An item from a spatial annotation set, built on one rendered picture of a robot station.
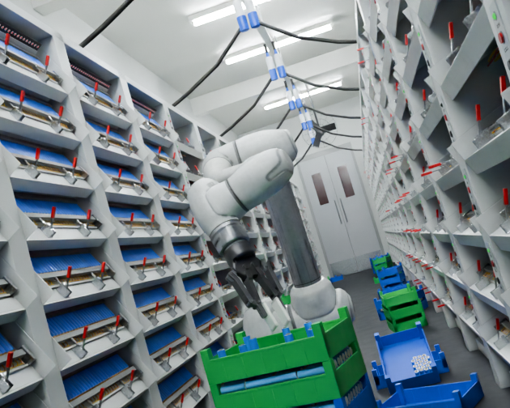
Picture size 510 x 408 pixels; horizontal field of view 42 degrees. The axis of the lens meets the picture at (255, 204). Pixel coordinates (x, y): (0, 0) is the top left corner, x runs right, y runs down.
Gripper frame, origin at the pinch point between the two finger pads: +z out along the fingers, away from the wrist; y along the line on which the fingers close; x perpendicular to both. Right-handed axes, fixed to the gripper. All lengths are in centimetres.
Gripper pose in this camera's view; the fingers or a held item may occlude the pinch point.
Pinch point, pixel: (274, 314)
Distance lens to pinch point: 163.9
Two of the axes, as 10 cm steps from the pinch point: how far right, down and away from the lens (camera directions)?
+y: -8.0, 1.8, -5.8
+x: 3.7, -6.1, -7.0
